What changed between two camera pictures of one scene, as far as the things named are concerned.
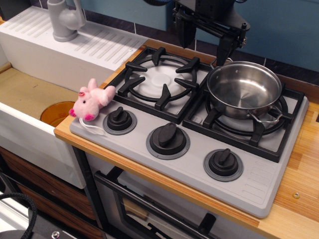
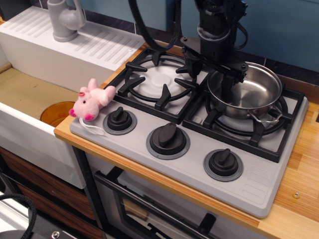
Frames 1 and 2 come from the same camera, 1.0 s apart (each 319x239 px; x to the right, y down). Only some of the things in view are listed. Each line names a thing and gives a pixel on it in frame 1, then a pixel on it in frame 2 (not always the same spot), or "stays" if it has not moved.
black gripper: [220, 17] → [215, 50]
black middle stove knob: [168, 142] stays
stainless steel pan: [241, 89] stays
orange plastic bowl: [55, 113] stays
